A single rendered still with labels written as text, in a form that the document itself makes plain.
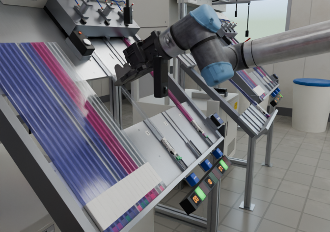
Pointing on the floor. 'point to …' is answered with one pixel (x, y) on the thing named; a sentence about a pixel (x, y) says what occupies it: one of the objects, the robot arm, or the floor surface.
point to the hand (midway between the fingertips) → (120, 85)
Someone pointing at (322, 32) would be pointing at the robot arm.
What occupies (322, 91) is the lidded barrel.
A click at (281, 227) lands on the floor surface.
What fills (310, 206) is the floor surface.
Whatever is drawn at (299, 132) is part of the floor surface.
